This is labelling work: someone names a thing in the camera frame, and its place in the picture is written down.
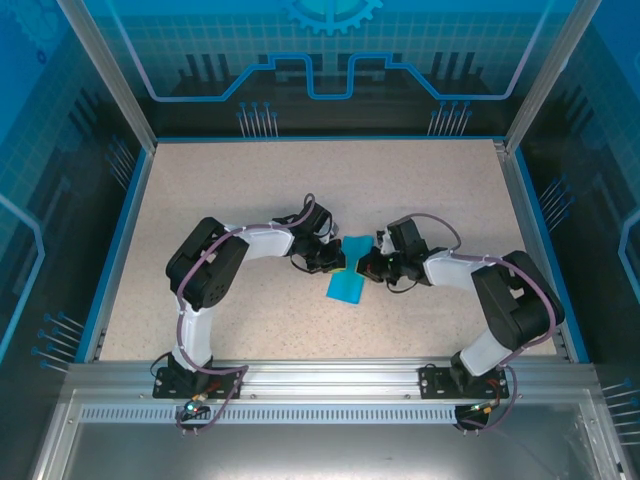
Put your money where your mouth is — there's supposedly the teal cloth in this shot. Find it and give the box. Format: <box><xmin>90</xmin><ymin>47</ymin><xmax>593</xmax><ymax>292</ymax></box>
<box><xmin>324</xmin><ymin>234</ymin><xmax>376</xmax><ymax>306</ymax></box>

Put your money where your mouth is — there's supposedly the grey sheet metal tray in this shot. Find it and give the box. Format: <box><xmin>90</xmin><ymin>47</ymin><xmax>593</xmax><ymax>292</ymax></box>
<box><xmin>29</xmin><ymin>389</ymin><xmax>626</xmax><ymax>480</ymax></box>

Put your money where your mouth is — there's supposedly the aluminium mounting beam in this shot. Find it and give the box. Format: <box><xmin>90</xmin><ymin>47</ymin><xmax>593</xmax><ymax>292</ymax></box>
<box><xmin>64</xmin><ymin>357</ymin><xmax>599</xmax><ymax>401</ymax></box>

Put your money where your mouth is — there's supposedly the blue printed circuit-pattern panel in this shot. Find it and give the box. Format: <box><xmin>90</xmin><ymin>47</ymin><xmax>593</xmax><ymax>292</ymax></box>
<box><xmin>82</xmin><ymin>0</ymin><xmax>576</xmax><ymax>139</ymax></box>

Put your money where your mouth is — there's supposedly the blue printed side panel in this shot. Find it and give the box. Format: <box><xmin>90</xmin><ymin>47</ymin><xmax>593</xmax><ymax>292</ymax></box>
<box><xmin>0</xmin><ymin>0</ymin><xmax>151</xmax><ymax>480</ymax></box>
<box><xmin>519</xmin><ymin>0</ymin><xmax>640</xmax><ymax>480</ymax></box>

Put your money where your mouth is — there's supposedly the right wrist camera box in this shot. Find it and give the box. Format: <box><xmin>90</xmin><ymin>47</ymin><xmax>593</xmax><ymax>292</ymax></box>
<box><xmin>373</xmin><ymin>228</ymin><xmax>397</xmax><ymax>257</ymax></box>

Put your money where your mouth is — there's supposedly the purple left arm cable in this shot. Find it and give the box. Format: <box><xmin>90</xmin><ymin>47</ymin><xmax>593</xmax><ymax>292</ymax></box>
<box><xmin>173</xmin><ymin>193</ymin><xmax>317</xmax><ymax>436</ymax></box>

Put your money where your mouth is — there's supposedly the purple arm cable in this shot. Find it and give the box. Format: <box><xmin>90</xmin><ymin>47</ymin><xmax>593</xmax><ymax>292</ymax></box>
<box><xmin>397</xmin><ymin>213</ymin><xmax>564</xmax><ymax>434</ymax></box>
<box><xmin>173</xmin><ymin>193</ymin><xmax>317</xmax><ymax>436</ymax></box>

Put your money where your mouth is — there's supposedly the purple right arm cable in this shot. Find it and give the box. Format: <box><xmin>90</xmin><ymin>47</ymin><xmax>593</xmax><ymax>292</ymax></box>
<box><xmin>397</xmin><ymin>213</ymin><xmax>564</xmax><ymax>434</ymax></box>

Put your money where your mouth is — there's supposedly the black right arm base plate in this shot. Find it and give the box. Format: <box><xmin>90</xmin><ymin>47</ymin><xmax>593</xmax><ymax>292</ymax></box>
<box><xmin>418</xmin><ymin>363</ymin><xmax>506</xmax><ymax>401</ymax></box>

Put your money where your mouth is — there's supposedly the aluminium side rail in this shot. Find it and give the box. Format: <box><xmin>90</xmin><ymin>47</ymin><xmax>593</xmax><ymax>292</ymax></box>
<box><xmin>492</xmin><ymin>139</ymin><xmax>574</xmax><ymax>362</ymax></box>

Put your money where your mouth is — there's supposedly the slotted metal cable duct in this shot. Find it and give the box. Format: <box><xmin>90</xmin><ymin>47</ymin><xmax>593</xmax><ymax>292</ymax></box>
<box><xmin>77</xmin><ymin>405</ymin><xmax>461</xmax><ymax>426</ymax></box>

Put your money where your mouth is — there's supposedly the cable connector with orange tip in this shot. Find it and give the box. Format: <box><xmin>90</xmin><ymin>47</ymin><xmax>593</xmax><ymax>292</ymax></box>
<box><xmin>467</xmin><ymin>399</ymin><xmax>504</xmax><ymax>416</ymax></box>

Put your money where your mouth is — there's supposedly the blue table border frame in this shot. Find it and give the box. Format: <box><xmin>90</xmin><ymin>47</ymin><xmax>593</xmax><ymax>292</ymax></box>
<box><xmin>74</xmin><ymin>135</ymin><xmax>591</xmax><ymax>364</ymax></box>

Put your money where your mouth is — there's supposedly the cable connector with green light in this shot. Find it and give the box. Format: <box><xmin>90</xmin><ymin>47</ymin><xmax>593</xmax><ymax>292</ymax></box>
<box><xmin>182</xmin><ymin>392</ymin><xmax>209</xmax><ymax>417</ymax></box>

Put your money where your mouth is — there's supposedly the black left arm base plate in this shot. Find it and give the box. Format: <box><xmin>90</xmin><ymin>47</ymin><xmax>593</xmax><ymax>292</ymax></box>
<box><xmin>152</xmin><ymin>364</ymin><xmax>244</xmax><ymax>401</ymax></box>

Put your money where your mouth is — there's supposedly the aluminium frame post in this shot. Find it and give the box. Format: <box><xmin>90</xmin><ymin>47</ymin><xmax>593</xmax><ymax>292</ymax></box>
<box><xmin>55</xmin><ymin>0</ymin><xmax>159</xmax><ymax>151</ymax></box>
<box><xmin>503</xmin><ymin>0</ymin><xmax>601</xmax><ymax>154</ymax></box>

